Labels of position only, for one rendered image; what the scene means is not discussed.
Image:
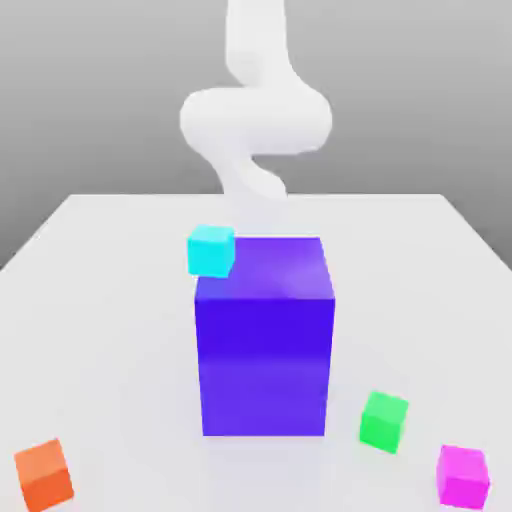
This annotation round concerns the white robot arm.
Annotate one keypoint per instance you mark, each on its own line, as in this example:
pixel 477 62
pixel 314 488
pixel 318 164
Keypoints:
pixel 256 120

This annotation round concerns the large purple box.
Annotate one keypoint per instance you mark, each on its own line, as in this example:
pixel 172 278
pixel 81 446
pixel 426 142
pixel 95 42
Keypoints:
pixel 264 360

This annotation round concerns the small green cube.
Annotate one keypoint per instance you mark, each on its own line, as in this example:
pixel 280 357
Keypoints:
pixel 382 424

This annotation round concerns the small magenta cube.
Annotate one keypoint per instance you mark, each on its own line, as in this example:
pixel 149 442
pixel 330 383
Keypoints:
pixel 462 478

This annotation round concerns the small orange cube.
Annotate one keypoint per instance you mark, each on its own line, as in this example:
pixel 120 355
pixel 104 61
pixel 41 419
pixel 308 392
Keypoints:
pixel 44 476

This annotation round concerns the small cyan cube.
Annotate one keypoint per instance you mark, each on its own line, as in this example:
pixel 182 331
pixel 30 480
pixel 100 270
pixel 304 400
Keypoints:
pixel 210 254

